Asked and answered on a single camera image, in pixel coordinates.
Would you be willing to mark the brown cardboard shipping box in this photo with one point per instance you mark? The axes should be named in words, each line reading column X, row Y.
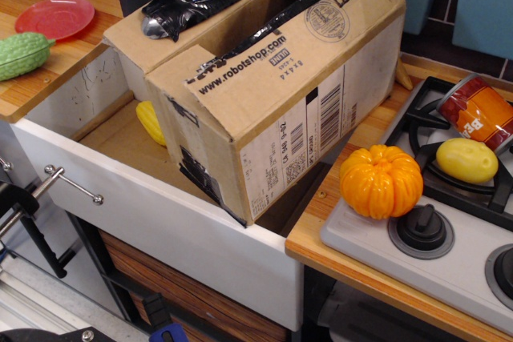
column 251, row 98

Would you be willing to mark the silver metal spoon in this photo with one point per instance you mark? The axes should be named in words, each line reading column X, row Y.
column 152, row 29

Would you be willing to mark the red plastic plate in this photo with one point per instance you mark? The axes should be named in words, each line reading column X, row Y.
column 56, row 19

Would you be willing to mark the yellow toy squash in sink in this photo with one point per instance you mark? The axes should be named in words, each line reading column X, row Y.
column 147, row 116

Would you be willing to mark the green toy bitter gourd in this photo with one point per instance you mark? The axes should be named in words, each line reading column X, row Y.
column 23, row 53

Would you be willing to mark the white toy sink basin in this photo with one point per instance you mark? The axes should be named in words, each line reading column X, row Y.
column 116, row 178

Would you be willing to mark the black metal table clamp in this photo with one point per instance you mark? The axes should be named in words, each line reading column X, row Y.
column 19, row 205

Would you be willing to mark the orange toy pumpkin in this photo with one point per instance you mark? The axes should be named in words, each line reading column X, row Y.
column 381, row 182

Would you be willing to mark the red orange beans can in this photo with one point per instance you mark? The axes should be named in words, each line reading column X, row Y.
column 478, row 112

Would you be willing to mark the yellow toy potato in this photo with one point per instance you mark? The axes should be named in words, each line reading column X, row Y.
column 467, row 160

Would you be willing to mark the grey toy stove top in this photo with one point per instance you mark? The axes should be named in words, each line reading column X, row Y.
column 456, row 244

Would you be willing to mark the black stove knob at edge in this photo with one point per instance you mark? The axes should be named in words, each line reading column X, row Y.
column 498, row 273

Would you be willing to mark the blue black clamp handle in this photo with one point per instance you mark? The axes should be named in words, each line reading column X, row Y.
column 164, row 329

